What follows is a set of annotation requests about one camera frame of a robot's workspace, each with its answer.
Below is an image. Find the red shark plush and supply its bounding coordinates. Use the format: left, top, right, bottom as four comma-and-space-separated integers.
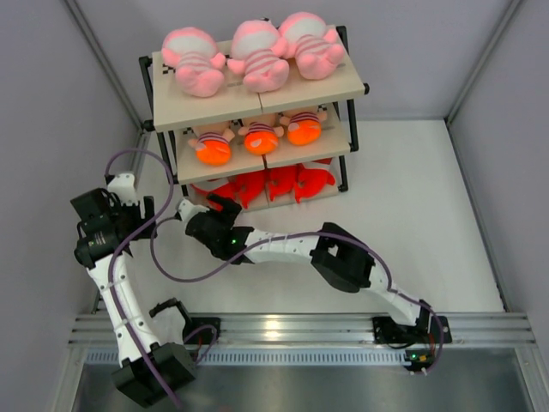
293, 158, 335, 203
267, 165, 298, 202

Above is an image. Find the pink striped plush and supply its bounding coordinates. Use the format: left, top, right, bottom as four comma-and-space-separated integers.
226, 20, 289, 94
160, 27, 226, 98

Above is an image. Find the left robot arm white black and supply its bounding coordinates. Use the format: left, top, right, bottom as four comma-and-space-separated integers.
71, 188, 195, 408

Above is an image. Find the beige three-tier shelf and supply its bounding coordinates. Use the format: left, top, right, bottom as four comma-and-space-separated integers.
139, 25, 368, 207

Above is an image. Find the pink plush right top shelf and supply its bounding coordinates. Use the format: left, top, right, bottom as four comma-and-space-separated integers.
278, 12, 346, 80

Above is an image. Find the orange doll left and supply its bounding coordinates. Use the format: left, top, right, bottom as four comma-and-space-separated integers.
188, 121, 235, 167

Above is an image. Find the orange doll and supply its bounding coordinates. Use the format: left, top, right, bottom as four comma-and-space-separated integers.
188, 121, 235, 167
280, 110, 328, 146
238, 122, 284, 155

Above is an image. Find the orange doll middle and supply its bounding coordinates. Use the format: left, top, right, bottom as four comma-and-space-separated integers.
238, 122, 284, 155

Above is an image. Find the orange doll right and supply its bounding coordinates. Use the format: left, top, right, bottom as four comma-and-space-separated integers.
280, 110, 328, 146

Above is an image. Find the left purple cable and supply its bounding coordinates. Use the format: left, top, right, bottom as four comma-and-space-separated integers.
102, 148, 220, 409

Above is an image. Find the purple cable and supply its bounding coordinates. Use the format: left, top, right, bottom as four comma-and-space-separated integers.
102, 148, 220, 409
149, 216, 445, 379

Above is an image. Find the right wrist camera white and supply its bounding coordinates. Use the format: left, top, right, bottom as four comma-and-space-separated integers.
176, 197, 209, 224

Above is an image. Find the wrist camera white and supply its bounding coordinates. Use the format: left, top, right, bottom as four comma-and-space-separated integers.
106, 172, 139, 206
176, 197, 209, 224

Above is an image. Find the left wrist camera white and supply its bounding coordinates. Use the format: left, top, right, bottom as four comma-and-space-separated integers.
106, 172, 139, 206

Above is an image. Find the aluminium rail base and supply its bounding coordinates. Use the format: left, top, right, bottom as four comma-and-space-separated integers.
68, 312, 535, 348

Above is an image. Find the slotted cable duct grey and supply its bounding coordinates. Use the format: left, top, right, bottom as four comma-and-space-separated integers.
83, 346, 434, 368

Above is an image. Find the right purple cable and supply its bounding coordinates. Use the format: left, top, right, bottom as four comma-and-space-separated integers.
149, 216, 445, 379

